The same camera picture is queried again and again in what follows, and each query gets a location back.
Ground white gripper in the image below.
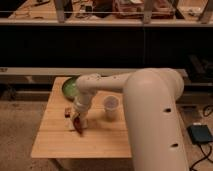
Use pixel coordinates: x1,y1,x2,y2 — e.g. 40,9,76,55
72,95,92,123

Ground dark red pepper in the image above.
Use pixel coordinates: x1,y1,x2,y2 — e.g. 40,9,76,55
73,123,83,135

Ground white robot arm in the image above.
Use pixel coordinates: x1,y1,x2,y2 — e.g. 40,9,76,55
74,68,189,171

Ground brown sponge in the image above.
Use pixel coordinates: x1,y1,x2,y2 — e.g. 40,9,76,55
64,107,72,118

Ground white sponge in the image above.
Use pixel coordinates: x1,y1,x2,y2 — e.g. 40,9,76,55
68,118,88,131

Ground green bowl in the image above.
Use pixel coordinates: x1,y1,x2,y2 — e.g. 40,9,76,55
62,77,78,101

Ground wooden table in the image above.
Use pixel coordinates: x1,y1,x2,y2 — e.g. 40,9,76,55
31,77,131,158

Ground wooden shelf bench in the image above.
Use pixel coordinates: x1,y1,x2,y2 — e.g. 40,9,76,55
0,0,213,27

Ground black cable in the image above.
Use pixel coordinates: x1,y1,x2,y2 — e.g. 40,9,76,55
189,143,213,171

